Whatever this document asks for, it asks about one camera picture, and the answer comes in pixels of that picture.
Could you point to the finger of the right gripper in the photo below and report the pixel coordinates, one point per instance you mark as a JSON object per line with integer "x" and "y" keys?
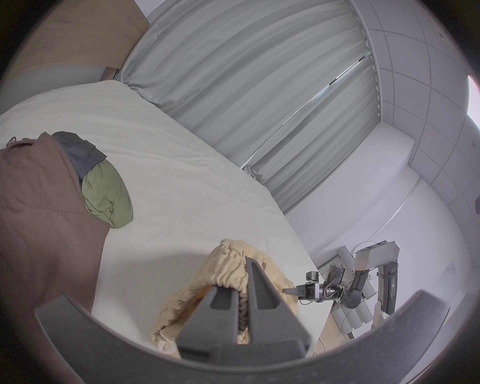
{"x": 291, "y": 291}

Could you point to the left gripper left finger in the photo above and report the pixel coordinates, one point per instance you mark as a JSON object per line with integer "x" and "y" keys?
{"x": 213, "y": 322}

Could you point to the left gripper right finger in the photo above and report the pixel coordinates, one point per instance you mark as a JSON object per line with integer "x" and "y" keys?
{"x": 270, "y": 318}

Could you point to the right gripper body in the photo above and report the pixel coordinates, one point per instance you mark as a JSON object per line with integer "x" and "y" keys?
{"x": 310, "y": 292}

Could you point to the beige shorts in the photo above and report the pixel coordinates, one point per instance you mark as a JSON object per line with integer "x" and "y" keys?
{"x": 210, "y": 270}

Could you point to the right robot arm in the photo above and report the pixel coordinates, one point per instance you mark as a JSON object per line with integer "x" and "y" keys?
{"x": 386, "y": 285}

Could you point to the bed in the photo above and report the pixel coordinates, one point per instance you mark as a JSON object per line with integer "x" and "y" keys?
{"x": 180, "y": 176}

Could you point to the pale green curtain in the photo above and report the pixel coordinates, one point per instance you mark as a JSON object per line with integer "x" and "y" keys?
{"x": 232, "y": 67}
{"x": 326, "y": 142}

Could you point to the green garment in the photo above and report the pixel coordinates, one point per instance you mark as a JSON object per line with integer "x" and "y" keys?
{"x": 108, "y": 198}

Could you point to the brown garment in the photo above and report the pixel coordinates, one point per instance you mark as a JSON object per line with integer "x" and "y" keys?
{"x": 41, "y": 217}

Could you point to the dark grey garment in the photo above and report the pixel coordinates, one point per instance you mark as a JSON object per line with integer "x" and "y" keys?
{"x": 78, "y": 153}

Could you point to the window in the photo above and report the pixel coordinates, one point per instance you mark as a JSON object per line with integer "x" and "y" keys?
{"x": 347, "y": 71}

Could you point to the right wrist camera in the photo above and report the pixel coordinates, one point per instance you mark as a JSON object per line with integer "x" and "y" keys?
{"x": 312, "y": 276}

